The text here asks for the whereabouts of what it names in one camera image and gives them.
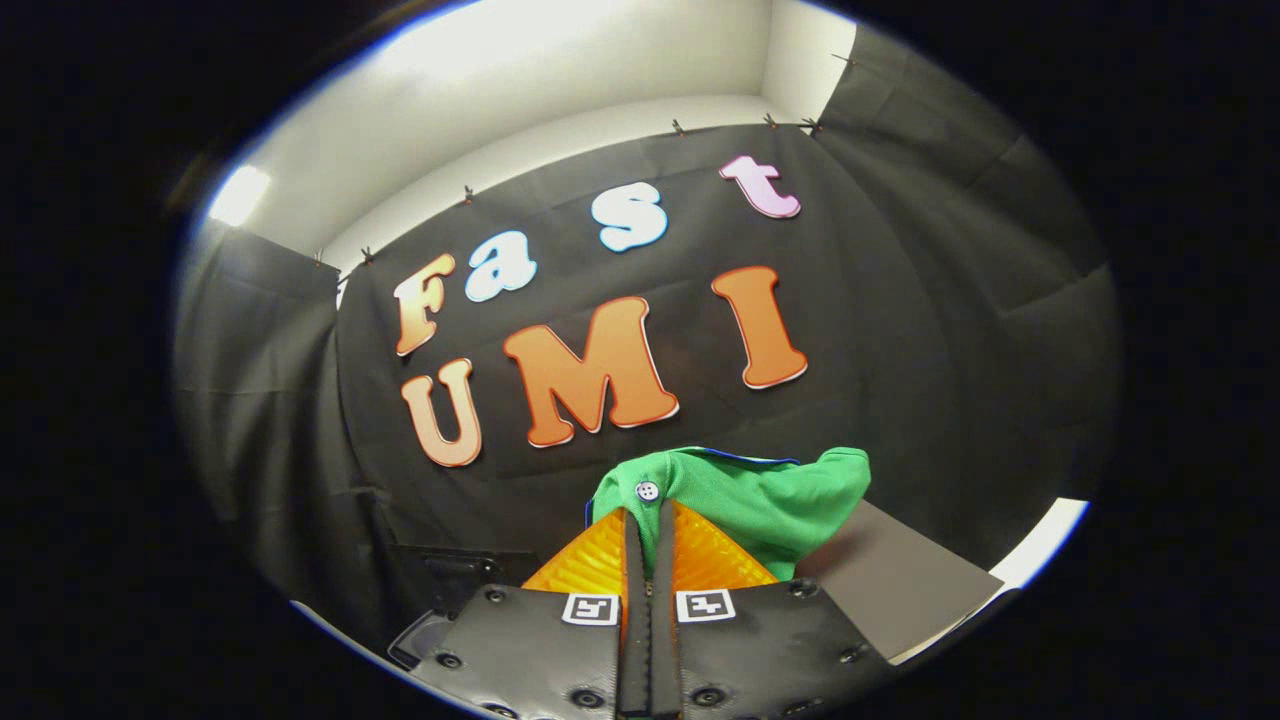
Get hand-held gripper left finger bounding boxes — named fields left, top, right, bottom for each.
left=410, top=505, right=652, bottom=720

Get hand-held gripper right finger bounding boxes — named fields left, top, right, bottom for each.
left=650, top=498, right=896, bottom=720

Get green polo shirt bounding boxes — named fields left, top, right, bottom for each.
left=585, top=445, right=873, bottom=581

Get dark glass washing machine lid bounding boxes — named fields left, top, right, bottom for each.
left=385, top=543, right=546, bottom=673

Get grey cabinet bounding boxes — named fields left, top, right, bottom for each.
left=795, top=498, right=1006, bottom=666

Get ceiling light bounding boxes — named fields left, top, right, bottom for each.
left=208, top=163, right=273, bottom=229

